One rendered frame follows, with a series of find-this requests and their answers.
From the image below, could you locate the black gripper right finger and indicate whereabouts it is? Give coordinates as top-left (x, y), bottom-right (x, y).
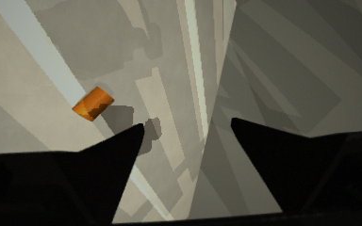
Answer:
top-left (231, 118), bottom-right (362, 212)

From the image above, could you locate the orange knob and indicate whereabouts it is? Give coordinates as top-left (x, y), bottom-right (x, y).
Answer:
top-left (72, 86), bottom-right (114, 121)

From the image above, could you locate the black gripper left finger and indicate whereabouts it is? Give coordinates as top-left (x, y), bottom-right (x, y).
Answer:
top-left (0, 123), bottom-right (144, 224)

